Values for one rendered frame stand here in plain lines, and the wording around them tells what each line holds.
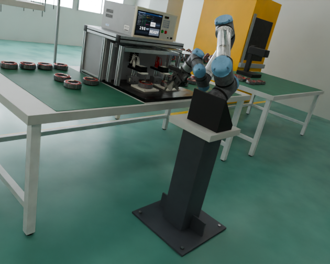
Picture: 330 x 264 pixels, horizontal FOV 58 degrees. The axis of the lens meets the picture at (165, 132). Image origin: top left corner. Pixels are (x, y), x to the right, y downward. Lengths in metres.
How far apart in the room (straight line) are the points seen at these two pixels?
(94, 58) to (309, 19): 5.63
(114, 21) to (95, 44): 0.23
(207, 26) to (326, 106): 2.99
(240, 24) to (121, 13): 3.72
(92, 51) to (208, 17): 4.08
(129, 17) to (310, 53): 5.42
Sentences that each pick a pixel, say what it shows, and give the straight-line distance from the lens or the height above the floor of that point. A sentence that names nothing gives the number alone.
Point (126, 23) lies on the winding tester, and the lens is 2.32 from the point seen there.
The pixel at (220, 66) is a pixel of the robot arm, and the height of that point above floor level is 1.10.
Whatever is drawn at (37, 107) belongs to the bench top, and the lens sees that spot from 1.64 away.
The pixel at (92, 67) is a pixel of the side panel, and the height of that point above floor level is 0.82.
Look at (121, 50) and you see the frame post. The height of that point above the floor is 1.02.
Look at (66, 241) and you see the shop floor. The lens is 1.92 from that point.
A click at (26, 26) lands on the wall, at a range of 8.73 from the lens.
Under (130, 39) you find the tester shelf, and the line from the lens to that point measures 2.20.
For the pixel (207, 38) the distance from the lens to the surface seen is 6.17.
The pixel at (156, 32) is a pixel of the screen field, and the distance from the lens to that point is 2.40.
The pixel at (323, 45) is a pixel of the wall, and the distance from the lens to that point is 7.18.
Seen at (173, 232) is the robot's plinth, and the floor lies 0.02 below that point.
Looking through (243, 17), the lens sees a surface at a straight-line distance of 5.83.
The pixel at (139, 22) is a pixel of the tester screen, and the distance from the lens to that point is 2.27.
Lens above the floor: 1.29
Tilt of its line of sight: 21 degrees down
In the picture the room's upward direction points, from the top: 12 degrees clockwise
